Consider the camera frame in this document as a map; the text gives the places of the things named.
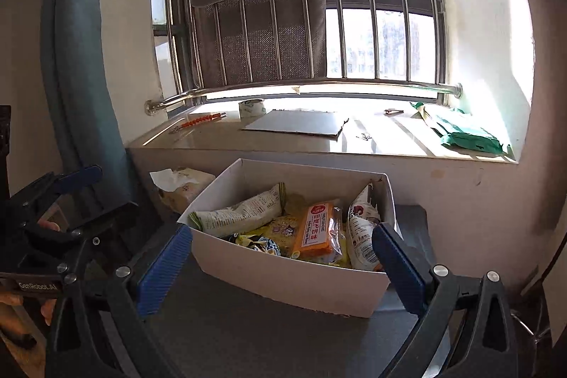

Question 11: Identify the grey cardboard sheet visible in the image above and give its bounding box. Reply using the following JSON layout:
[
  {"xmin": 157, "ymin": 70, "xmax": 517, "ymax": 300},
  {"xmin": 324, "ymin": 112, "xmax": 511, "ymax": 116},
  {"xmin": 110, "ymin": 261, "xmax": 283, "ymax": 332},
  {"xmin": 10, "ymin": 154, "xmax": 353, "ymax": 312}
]
[{"xmin": 241, "ymin": 109, "xmax": 350, "ymax": 137}]

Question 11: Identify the tape roll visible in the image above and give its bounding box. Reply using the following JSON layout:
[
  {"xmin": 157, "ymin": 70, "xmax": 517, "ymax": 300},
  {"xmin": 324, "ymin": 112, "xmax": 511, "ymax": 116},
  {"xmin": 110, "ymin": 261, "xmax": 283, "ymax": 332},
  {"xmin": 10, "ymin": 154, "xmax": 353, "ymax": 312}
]
[{"xmin": 238, "ymin": 98, "xmax": 265, "ymax": 119}]

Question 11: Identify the steel window guard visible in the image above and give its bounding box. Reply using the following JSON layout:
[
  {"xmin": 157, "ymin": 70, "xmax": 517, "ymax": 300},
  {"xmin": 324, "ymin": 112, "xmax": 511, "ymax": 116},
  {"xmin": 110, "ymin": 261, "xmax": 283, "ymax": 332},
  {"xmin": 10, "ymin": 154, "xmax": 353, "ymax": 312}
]
[{"xmin": 135, "ymin": 0, "xmax": 464, "ymax": 115}]

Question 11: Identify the orange pen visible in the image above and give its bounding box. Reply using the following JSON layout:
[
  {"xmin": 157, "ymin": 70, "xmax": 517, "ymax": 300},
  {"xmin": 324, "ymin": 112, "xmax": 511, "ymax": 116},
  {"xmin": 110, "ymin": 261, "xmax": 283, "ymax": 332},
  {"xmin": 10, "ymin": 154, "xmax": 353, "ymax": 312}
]
[{"xmin": 170, "ymin": 112, "xmax": 226, "ymax": 133}]

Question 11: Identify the yellow cartoon snack packet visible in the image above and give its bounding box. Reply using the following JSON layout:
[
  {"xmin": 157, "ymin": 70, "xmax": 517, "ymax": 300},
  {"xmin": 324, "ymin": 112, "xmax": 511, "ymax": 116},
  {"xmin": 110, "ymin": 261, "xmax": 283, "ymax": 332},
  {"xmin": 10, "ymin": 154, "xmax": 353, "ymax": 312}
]
[{"xmin": 266, "ymin": 214, "xmax": 307, "ymax": 257}]

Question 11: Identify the tissue pack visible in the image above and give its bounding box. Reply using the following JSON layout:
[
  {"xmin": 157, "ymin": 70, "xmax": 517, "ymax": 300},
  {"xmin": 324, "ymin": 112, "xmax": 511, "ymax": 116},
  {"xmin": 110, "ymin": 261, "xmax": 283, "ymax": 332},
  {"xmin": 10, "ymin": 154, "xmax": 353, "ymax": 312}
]
[{"xmin": 150, "ymin": 167, "xmax": 215, "ymax": 215}]

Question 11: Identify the pale green packet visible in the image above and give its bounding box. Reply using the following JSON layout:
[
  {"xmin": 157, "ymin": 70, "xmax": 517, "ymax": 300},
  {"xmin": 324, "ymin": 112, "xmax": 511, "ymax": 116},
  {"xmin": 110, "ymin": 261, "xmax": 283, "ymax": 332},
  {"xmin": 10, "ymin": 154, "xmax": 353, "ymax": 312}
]
[{"xmin": 412, "ymin": 101, "xmax": 466, "ymax": 135}]

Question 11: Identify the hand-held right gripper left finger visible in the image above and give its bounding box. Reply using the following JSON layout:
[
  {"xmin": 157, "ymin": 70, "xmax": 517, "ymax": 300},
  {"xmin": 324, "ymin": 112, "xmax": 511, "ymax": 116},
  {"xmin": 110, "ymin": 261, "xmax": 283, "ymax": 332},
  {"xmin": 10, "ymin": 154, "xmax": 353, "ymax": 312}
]
[{"xmin": 46, "ymin": 223, "xmax": 193, "ymax": 378}]

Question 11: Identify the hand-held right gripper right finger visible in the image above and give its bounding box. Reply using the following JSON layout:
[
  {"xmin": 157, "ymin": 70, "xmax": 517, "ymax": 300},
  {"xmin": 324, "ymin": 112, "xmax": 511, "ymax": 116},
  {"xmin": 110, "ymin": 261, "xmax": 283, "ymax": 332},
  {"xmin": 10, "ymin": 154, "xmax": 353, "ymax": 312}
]
[{"xmin": 372, "ymin": 222, "xmax": 519, "ymax": 378}]

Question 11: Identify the white window sill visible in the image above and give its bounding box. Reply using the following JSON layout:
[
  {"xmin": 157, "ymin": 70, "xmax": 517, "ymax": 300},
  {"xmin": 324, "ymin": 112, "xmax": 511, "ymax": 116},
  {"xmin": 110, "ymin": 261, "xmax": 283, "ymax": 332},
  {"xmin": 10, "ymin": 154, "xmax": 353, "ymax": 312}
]
[{"xmin": 126, "ymin": 95, "xmax": 519, "ymax": 166}]

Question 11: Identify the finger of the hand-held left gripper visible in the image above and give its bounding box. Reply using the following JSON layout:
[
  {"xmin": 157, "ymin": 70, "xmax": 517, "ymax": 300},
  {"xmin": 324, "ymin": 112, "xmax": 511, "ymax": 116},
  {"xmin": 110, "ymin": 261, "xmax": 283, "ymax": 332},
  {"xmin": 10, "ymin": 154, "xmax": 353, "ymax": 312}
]
[
  {"xmin": 66, "ymin": 201, "xmax": 141, "ymax": 242},
  {"xmin": 9, "ymin": 164, "xmax": 103, "ymax": 214}
]

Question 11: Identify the white cardboard box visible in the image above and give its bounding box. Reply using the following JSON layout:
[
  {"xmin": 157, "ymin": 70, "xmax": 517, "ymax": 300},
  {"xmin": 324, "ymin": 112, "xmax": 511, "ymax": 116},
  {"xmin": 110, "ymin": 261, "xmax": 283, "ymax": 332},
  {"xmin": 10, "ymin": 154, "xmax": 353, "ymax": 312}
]
[{"xmin": 177, "ymin": 159, "xmax": 402, "ymax": 319}]

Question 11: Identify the green plastic packet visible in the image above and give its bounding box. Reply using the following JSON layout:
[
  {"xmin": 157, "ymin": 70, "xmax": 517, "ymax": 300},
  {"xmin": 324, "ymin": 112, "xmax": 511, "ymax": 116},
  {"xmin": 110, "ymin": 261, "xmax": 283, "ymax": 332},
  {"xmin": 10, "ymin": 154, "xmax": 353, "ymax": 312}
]
[{"xmin": 438, "ymin": 119, "xmax": 512, "ymax": 157}]

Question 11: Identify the orange snack packet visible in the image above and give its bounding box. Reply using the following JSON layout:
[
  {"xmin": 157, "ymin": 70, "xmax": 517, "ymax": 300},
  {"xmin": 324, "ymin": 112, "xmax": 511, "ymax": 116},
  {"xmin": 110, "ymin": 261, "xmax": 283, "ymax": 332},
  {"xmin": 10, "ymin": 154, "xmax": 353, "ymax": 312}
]
[{"xmin": 290, "ymin": 203, "xmax": 348, "ymax": 266}]

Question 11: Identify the teal curtain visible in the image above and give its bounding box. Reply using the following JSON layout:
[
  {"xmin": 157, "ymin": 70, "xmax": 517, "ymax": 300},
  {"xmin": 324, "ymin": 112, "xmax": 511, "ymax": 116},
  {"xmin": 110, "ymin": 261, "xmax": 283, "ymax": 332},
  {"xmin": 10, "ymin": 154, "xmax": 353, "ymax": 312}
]
[{"xmin": 42, "ymin": 0, "xmax": 134, "ymax": 202}]

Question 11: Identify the long white printed snack packet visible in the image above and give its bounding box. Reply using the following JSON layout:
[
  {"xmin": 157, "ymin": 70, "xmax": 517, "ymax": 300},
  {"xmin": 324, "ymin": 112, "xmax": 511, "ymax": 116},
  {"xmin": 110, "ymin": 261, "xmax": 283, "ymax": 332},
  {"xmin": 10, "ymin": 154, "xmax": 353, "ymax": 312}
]
[{"xmin": 188, "ymin": 183, "xmax": 286, "ymax": 239}]

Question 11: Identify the yellow blue snack bag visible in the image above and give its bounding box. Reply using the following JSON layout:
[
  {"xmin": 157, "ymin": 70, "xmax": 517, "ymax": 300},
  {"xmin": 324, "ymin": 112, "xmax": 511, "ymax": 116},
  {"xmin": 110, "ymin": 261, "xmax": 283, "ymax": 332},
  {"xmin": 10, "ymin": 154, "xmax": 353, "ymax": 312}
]
[{"xmin": 226, "ymin": 232, "xmax": 282, "ymax": 257}]

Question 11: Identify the person's left hand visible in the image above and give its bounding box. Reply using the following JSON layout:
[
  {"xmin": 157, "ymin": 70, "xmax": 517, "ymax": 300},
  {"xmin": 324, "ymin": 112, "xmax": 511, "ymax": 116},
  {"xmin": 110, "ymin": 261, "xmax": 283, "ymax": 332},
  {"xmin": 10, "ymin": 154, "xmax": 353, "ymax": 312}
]
[{"xmin": 0, "ymin": 221, "xmax": 60, "ymax": 328}]

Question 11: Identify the white snack packet red print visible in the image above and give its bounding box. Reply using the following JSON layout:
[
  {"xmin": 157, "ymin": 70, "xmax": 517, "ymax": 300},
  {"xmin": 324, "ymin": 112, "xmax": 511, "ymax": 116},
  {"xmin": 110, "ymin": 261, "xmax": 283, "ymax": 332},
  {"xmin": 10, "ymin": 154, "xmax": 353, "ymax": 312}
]
[{"xmin": 348, "ymin": 185, "xmax": 384, "ymax": 272}]

